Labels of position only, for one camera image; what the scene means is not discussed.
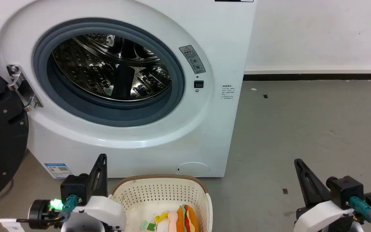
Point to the cream perforated laundry basket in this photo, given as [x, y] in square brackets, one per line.
[147, 193]

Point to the blue energy label sticker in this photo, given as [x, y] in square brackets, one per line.
[57, 170]

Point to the black wall baseboard strip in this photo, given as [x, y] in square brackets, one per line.
[317, 76]

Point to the hamburger plush toy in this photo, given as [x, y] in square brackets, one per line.
[185, 220]

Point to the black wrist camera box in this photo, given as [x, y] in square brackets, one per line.
[345, 190]
[74, 187]

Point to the white front-load washing machine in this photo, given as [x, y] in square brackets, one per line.
[159, 135]

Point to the black washing machine door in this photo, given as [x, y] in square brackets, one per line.
[2, 135]

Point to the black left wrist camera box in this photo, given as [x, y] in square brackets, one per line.
[74, 187]

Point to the black door latch socket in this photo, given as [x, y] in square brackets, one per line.
[198, 84]

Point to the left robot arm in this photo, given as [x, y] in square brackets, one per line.
[42, 210]

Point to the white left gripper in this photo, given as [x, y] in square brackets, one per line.
[101, 212]

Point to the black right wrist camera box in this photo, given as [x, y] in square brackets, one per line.
[345, 190]

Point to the small text sticker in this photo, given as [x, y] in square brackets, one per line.
[228, 92]

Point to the small green toy piece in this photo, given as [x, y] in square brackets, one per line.
[147, 226]

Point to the silver door hinge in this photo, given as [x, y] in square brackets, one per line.
[23, 87]

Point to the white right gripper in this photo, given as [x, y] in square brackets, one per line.
[320, 217]

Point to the round white filter cover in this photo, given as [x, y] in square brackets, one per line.
[193, 169]

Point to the grey warning label sticker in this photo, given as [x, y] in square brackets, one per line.
[192, 59]

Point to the grey rubber door gasket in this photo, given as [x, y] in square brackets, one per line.
[76, 108]

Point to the stainless steel washing machine drum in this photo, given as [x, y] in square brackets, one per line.
[108, 71]

